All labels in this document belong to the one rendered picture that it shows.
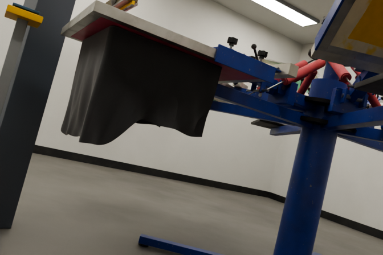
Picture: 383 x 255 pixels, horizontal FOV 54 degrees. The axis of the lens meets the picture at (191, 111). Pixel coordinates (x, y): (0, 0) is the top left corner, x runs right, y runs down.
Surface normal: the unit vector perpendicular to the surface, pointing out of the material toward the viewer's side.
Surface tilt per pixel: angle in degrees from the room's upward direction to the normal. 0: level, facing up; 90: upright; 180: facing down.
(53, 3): 90
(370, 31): 148
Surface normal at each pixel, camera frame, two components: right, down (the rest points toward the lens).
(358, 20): -0.20, 0.77
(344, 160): -0.84, -0.25
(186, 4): 0.49, 0.04
